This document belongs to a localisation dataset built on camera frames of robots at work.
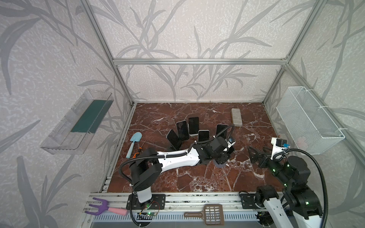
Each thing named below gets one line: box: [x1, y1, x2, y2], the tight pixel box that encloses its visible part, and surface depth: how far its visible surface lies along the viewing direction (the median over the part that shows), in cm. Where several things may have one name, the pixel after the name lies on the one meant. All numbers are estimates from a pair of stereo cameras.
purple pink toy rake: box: [84, 197, 128, 217], surface depth 72 cm
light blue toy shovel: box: [125, 131, 143, 159], surface depth 101 cm
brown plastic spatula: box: [183, 203, 225, 226], surface depth 72 cm
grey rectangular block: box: [230, 108, 243, 127], surface depth 110 cm
